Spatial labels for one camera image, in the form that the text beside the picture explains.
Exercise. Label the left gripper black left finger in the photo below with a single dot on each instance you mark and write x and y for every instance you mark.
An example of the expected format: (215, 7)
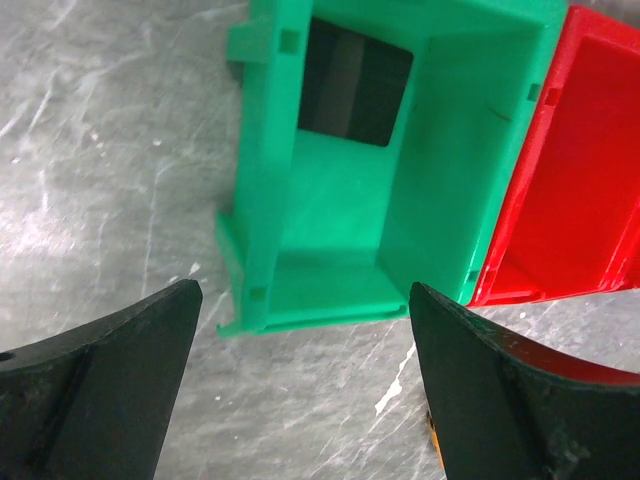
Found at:
(95, 402)

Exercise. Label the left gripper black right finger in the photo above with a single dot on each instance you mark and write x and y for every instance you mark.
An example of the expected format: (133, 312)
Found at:
(507, 407)

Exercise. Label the tan leather card holder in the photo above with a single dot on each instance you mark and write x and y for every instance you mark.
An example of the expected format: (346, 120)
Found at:
(433, 437)

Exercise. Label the red bin with silver card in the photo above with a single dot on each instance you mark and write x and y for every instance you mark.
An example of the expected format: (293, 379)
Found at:
(569, 223)

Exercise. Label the black card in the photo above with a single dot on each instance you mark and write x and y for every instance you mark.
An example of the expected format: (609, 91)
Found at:
(353, 84)

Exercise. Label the green plastic bin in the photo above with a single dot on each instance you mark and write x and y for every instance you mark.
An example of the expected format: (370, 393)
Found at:
(328, 231)

